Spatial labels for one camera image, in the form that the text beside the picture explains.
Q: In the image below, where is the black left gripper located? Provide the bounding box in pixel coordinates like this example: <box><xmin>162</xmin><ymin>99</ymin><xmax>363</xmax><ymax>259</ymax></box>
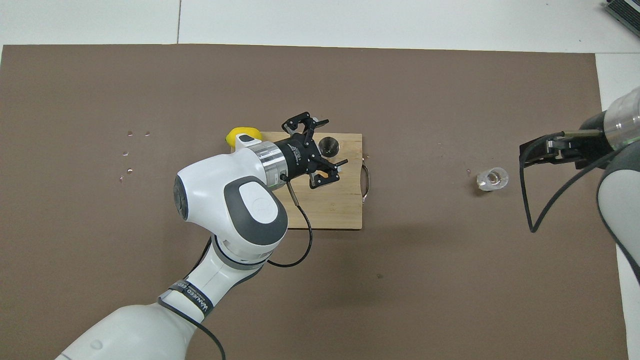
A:
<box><xmin>276</xmin><ymin>112</ymin><xmax>349</xmax><ymax>190</ymax></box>

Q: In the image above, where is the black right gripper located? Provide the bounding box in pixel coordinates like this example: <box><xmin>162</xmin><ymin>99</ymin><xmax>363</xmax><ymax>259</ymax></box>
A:
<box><xmin>519</xmin><ymin>111</ymin><xmax>612</xmax><ymax>170</ymax></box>

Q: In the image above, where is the bamboo cutting board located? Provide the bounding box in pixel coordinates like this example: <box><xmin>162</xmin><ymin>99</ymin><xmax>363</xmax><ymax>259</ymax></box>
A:
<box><xmin>228</xmin><ymin>132</ymin><xmax>372</xmax><ymax>230</ymax></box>

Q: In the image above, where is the small clear glass cup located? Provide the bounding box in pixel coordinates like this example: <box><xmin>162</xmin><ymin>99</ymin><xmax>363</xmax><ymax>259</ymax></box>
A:
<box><xmin>475</xmin><ymin>167</ymin><xmax>510</xmax><ymax>193</ymax></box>

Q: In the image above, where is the grey ribbed device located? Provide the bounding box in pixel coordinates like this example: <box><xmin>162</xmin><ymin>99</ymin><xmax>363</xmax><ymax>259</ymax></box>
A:
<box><xmin>602</xmin><ymin>0</ymin><xmax>640</xmax><ymax>25</ymax></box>

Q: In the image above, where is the brown table mat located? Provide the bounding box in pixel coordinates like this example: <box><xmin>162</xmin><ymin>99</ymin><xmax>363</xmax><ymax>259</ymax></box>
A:
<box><xmin>0</xmin><ymin>44</ymin><xmax>630</xmax><ymax>360</ymax></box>

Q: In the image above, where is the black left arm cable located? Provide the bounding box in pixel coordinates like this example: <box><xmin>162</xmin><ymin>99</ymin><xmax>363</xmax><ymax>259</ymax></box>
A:
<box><xmin>158</xmin><ymin>172</ymin><xmax>314</xmax><ymax>360</ymax></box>

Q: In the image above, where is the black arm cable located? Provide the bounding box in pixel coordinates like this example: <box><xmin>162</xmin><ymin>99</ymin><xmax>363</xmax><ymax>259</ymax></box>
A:
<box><xmin>518</xmin><ymin>131</ymin><xmax>616</xmax><ymax>234</ymax></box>
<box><xmin>158</xmin><ymin>172</ymin><xmax>314</xmax><ymax>360</ymax></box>

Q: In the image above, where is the steel double jigger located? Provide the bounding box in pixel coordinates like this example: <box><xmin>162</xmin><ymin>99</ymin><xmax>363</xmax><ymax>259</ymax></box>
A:
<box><xmin>318</xmin><ymin>135</ymin><xmax>341</xmax><ymax>157</ymax></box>

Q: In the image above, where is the yellow lemon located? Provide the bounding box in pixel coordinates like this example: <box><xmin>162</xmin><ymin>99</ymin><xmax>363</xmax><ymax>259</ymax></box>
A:
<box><xmin>225</xmin><ymin>127</ymin><xmax>262</xmax><ymax>148</ymax></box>

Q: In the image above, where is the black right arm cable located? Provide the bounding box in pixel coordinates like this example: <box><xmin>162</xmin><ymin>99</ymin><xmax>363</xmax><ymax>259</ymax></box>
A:
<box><xmin>518</xmin><ymin>131</ymin><xmax>616</xmax><ymax>234</ymax></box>

